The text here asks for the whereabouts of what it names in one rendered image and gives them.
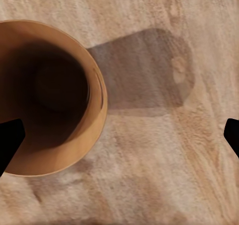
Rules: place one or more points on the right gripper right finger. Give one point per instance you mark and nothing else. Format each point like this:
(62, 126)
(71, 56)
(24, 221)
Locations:
(231, 134)

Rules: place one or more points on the trash can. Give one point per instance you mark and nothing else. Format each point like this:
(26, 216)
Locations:
(52, 83)

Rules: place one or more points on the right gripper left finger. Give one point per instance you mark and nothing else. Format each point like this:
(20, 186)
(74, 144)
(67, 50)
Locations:
(12, 134)

